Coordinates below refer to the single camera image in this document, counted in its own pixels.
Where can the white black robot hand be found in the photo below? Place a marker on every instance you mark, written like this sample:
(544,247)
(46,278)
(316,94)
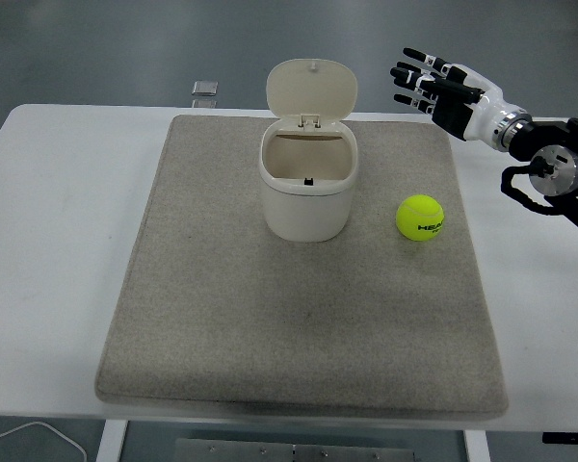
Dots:
(481,115)

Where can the yellow tennis ball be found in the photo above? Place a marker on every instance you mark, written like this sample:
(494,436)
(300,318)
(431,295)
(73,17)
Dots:
(420,217)

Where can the cream lidded plastic bin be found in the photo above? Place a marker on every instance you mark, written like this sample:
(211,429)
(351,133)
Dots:
(306,202)

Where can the beige fabric mat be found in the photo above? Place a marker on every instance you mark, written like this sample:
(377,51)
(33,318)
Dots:
(298,313)

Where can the silver metal floor plate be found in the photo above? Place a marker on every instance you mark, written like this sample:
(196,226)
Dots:
(203,103)
(205,87)

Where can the white table leg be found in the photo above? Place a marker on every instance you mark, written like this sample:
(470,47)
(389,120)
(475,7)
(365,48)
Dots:
(476,445)
(112,440)

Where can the black table control panel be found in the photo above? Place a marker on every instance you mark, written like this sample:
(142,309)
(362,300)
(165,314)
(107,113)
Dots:
(568,438)

